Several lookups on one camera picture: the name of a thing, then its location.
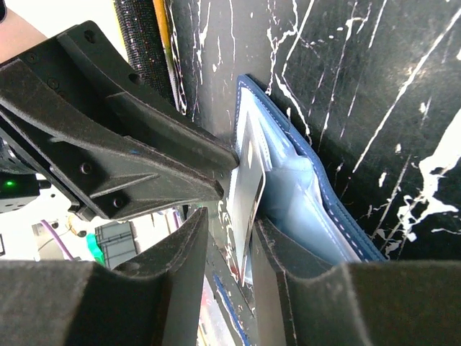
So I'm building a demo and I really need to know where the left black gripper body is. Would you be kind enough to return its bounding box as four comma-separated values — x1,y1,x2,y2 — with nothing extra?
0,35,94,223

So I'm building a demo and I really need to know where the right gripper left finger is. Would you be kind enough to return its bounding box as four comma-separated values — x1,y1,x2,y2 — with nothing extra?
1,208,209,345

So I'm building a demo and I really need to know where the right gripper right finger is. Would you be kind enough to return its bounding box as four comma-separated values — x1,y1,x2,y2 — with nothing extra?
251,218,460,345

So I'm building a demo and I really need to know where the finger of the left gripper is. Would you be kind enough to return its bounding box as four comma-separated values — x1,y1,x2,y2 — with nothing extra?
0,59,225,221
57,21,238,172

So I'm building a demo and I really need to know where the navy blue card holder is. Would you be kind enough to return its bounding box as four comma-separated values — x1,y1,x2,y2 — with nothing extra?
236,75,384,265

